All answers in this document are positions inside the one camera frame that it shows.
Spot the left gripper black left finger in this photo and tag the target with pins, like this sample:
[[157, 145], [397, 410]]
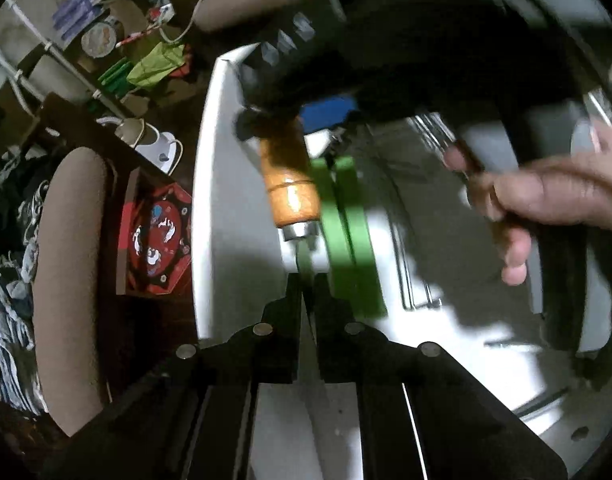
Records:
[[196, 423]]

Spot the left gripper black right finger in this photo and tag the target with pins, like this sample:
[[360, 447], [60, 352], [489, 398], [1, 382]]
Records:
[[422, 415]]

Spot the wooden handled knife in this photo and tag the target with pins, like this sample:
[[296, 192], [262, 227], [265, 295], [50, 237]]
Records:
[[293, 196]]

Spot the person's right hand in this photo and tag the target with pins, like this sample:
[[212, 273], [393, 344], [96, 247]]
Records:
[[561, 190]]

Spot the white drawer box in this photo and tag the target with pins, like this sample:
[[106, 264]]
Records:
[[240, 262]]

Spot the red octagonal box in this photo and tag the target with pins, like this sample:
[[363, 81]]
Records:
[[154, 240]]

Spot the brown chair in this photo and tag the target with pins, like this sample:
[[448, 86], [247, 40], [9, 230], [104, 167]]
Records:
[[64, 290]]

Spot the white mug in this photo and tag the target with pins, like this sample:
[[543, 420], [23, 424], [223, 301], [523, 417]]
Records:
[[162, 149]]

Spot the green bag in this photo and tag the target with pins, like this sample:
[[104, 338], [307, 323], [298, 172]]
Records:
[[125, 76]]

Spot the round tin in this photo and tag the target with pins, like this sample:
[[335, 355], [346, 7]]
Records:
[[99, 40]]

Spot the wire potato masher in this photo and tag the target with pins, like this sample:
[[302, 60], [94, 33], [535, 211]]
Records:
[[423, 202]]

